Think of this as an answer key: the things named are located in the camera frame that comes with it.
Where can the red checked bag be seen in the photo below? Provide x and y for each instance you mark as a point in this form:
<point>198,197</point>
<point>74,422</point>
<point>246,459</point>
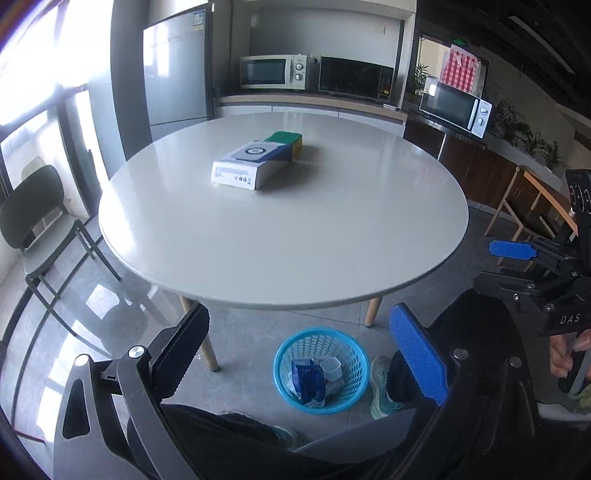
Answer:
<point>464,69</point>

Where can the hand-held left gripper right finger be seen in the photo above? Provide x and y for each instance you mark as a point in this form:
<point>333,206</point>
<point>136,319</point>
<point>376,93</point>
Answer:
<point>418,355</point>

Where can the wooden top counter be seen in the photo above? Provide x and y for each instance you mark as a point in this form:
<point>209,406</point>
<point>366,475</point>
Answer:
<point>286,99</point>

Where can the blue plastic mesh basket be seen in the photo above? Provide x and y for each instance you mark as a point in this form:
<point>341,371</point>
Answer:
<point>288,355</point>

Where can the light green sneaker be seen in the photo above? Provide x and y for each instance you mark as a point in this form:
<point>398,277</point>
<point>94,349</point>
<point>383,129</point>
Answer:
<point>381,390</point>
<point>281,436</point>

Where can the green potted plant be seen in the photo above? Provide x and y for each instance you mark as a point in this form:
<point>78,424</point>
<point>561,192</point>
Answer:
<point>512,127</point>

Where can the white cardboard box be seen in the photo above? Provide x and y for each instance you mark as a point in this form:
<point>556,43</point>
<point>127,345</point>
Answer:
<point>244,168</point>

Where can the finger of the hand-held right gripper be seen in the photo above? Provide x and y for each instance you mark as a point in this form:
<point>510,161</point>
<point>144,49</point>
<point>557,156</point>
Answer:
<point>508,286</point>
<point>510,249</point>

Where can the cream white microwave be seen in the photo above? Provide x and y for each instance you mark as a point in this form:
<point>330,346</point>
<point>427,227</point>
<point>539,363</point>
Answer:
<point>265,71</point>

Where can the dark wood cabinet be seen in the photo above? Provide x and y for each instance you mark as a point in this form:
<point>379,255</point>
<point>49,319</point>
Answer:
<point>471,161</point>

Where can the person's right hand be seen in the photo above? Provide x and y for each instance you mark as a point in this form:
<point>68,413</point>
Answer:
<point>559,357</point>

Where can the white plastic cup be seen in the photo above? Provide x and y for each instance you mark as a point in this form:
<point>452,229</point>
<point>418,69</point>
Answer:
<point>332,367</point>

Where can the round white table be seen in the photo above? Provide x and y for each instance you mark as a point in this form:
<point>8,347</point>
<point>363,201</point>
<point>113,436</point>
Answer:
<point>286,240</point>

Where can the white microwave with black door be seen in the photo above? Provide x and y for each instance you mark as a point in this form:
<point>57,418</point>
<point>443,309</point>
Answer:
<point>450,106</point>

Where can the dark green chair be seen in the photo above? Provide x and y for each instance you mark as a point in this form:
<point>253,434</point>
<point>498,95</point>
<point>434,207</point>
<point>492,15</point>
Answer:
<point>32,203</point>

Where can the wooden chair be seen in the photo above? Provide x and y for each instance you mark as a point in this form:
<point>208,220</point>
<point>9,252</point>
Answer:
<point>531,194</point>

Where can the green and yellow sponge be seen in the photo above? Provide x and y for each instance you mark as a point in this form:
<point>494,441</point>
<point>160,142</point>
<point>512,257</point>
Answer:
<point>286,137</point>

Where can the silver refrigerator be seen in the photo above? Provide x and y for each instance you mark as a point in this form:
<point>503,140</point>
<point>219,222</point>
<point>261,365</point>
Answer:
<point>175,74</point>

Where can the blue tissue package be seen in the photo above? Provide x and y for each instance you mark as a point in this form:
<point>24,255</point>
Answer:
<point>307,381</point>

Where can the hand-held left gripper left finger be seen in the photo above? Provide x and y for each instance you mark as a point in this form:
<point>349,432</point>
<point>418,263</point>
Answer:
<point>180,351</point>

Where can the person's left leg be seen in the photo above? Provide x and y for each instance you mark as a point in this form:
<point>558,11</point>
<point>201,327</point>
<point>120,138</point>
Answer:
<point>221,443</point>

